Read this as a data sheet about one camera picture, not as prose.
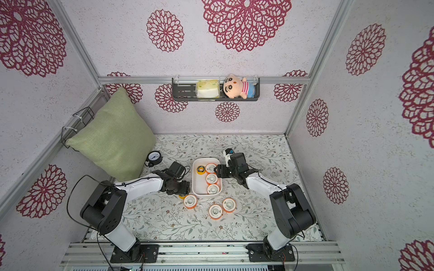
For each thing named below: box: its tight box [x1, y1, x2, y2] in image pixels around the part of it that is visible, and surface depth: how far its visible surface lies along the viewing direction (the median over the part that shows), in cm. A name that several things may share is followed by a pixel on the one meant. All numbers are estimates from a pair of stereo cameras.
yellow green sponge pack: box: [195, 79, 221, 100], surface depth 92 cm
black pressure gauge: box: [144, 150, 163, 168], surface depth 107 cm
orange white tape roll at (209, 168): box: [205, 162, 217, 174], surface depth 104 cm
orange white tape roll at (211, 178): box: [205, 172, 219, 186], surface depth 97 cm
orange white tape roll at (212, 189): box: [206, 184, 220, 195], surface depth 94 cm
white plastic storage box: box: [191, 157, 223, 198], surface depth 97 cm
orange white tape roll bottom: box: [208, 203, 223, 221], surface depth 86 cm
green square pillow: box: [66, 87, 157, 183], surface depth 82 cm
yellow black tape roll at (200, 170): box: [196, 164, 206, 176], surface depth 102 cm
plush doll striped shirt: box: [223, 73, 256, 100], surface depth 88 cm
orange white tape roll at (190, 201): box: [183, 194, 198, 210], surface depth 89 cm
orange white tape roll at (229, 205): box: [222, 197, 237, 213], surface depth 88 cm
